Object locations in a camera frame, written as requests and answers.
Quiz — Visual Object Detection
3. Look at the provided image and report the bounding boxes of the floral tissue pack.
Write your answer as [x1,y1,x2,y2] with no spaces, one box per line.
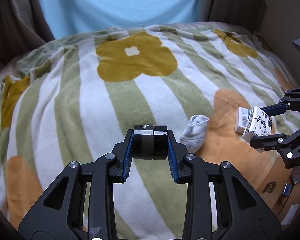
[242,106,273,143]

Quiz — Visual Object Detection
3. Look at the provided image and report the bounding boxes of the small black cube box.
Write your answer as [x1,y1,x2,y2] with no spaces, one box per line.
[132,125,168,160]

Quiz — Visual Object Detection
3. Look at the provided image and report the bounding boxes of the white blue carton box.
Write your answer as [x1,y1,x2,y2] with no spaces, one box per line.
[234,107,250,134]

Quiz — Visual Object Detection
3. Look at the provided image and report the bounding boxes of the red blue plastic case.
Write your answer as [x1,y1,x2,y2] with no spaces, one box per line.
[281,182,293,198]

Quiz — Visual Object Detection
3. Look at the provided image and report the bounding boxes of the open cardboard box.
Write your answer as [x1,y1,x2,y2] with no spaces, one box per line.
[257,157,300,228]

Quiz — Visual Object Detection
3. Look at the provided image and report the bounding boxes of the folded white patterned sock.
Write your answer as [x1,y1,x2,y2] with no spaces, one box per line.
[179,115,209,153]

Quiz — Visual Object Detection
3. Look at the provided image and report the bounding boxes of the floral striped blanket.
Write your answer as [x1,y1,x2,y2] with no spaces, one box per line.
[0,22,300,239]

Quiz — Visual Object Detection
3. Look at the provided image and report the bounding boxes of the light blue curtain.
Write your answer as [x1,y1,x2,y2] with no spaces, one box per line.
[39,0,199,38]

